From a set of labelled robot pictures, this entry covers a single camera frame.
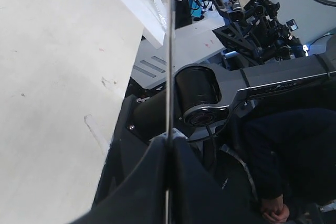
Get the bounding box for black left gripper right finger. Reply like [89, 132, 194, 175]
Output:
[170, 137, 264, 223]

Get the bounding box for person in dark clothes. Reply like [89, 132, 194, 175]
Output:
[215, 108, 336, 224]

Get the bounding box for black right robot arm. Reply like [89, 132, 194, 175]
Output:
[173, 54, 335, 131]

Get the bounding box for thin metal skewer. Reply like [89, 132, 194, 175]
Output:
[165, 0, 175, 223]

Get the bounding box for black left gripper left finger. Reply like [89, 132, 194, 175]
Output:
[74, 137, 167, 223]

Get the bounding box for black camera rig cluster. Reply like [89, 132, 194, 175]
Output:
[196, 0, 305, 67]

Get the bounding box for person's hand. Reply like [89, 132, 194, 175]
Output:
[260, 195, 290, 223]

